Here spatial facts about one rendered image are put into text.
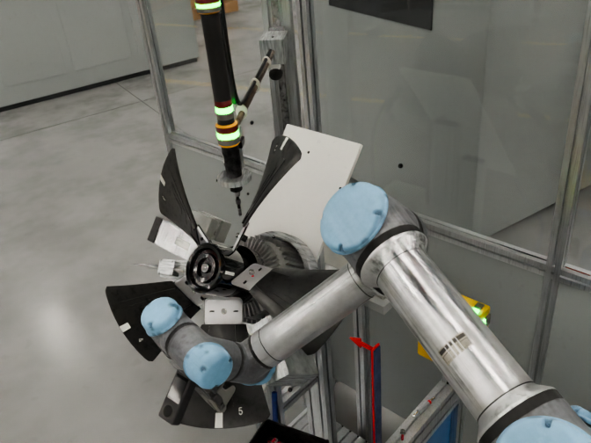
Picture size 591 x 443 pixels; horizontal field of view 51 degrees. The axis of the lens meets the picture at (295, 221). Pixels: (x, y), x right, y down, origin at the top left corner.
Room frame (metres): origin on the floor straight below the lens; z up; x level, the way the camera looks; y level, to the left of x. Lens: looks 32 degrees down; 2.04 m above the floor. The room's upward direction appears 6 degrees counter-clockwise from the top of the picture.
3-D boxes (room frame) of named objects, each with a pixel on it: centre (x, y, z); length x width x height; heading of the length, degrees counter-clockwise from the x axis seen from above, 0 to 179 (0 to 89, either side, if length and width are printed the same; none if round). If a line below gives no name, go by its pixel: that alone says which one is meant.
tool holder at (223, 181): (1.14, 0.11, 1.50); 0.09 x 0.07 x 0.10; 170
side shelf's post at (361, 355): (1.60, -0.19, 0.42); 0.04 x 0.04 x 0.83; 45
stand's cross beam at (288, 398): (1.38, 0.06, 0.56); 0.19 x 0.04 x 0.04; 135
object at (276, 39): (1.75, 0.01, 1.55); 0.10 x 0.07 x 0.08; 170
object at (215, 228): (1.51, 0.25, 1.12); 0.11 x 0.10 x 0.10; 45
